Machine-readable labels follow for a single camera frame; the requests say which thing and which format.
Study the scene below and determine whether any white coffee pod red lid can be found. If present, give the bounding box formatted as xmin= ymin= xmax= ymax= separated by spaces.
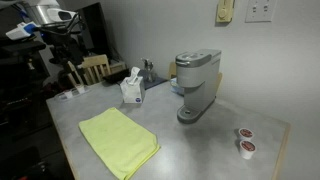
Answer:
xmin=238 ymin=139 xmax=258 ymax=161
xmin=238 ymin=127 xmax=255 ymax=141

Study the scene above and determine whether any grey pod coffee machine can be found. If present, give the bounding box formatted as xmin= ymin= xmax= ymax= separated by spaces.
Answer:
xmin=174 ymin=48 xmax=223 ymax=125

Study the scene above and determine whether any grey tissue box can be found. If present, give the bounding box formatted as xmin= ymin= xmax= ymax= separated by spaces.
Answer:
xmin=119 ymin=76 xmax=147 ymax=105

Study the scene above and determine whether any clear plastic tray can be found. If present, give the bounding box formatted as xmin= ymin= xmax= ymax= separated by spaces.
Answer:
xmin=53 ymin=85 xmax=92 ymax=102

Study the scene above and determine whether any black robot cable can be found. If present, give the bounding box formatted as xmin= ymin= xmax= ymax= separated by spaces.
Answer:
xmin=39 ymin=12 xmax=86 ymax=38

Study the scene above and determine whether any dark blue cloth mat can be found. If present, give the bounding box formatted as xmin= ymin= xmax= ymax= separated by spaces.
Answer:
xmin=134 ymin=68 xmax=168 ymax=91

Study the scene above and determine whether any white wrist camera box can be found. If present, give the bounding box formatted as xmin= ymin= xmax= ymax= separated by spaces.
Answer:
xmin=5 ymin=21 xmax=42 ymax=41

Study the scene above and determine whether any black equipment rack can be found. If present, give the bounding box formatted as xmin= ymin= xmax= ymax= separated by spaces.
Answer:
xmin=0 ymin=39 xmax=52 ymax=134

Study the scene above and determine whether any white light switch plate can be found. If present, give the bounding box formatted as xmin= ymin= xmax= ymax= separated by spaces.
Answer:
xmin=244 ymin=0 xmax=278 ymax=24

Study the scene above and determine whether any beige wall thermostat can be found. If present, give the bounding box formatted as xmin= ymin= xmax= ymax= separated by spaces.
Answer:
xmin=215 ymin=0 xmax=236 ymax=24

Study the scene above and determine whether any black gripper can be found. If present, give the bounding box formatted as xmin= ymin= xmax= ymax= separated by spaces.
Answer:
xmin=49 ymin=30 xmax=85 ymax=66

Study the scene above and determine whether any blue face mask box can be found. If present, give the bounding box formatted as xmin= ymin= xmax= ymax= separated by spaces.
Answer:
xmin=169 ymin=77 xmax=185 ymax=97

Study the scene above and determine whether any yellow-green towel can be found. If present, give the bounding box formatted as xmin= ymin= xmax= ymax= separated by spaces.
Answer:
xmin=78 ymin=106 xmax=161 ymax=180

